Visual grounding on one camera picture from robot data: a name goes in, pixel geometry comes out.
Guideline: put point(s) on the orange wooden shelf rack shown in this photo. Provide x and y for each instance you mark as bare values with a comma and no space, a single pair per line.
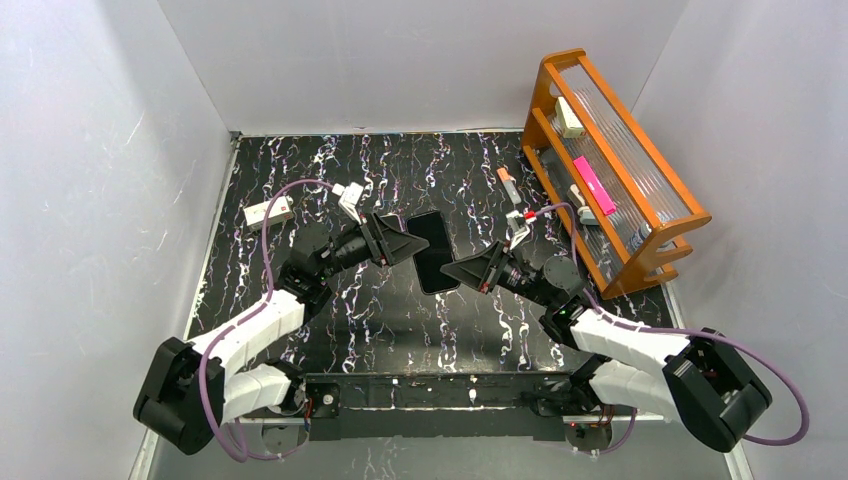
642,184

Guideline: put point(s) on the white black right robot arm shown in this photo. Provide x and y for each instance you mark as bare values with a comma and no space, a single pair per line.
693,379

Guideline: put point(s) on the cream white box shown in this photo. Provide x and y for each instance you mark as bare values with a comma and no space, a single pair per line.
565,122

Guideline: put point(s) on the white grey small device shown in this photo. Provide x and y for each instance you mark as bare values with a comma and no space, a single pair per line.
584,212

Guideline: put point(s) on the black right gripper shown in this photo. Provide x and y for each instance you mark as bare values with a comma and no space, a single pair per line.
491,271

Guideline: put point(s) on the black screen smartphone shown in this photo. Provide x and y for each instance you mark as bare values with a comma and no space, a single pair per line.
432,227

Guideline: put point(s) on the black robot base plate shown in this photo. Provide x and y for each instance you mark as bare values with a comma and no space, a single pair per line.
540,405

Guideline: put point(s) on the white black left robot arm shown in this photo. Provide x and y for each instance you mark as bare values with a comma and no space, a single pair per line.
193,388

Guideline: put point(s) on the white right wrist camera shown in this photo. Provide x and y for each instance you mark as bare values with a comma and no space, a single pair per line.
519,226

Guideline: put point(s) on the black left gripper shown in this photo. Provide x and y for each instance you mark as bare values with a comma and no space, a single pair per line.
378,240

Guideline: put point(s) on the orange grey marker pen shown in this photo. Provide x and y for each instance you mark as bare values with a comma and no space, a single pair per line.
509,185

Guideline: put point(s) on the pink flat box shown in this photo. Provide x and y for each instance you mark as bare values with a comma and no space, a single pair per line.
599,193

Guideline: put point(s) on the white red small box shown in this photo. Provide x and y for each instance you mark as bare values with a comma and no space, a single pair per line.
274,213

